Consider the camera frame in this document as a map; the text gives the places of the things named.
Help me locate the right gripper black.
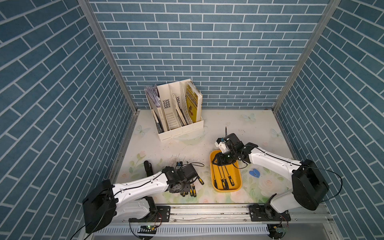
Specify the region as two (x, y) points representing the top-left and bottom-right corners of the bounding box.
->
(210, 150), (237, 166)

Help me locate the yellow plastic tray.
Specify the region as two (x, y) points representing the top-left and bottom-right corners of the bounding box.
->
(210, 150), (242, 193)

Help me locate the file tool yellow black handle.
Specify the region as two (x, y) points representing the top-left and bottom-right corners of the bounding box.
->
(212, 165), (225, 191)

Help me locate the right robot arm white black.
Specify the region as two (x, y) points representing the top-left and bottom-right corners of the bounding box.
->
(212, 133), (329, 218)

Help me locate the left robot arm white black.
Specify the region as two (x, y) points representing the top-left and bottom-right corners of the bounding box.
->
(82, 164), (200, 234)

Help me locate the white file organizer rack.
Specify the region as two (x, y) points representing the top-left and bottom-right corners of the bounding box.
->
(145, 79), (204, 141)

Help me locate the yellow book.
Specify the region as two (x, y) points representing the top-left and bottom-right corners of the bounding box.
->
(185, 82), (203, 123)

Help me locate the beige folder in rack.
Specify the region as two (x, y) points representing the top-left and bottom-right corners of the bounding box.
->
(173, 94), (187, 126)

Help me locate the purple patterned booklet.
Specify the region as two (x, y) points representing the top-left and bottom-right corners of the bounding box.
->
(145, 85), (161, 108)

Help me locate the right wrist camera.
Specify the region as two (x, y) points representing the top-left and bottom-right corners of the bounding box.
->
(215, 138), (230, 154)

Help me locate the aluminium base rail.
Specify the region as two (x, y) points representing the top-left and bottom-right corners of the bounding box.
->
(114, 204), (333, 225)

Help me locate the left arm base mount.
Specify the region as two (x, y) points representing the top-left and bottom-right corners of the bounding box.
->
(130, 205), (171, 224)

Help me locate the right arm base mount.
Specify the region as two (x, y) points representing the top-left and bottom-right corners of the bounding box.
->
(249, 204), (291, 222)

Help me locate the white cable duct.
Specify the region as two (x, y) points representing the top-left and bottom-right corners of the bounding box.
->
(95, 224), (269, 237)

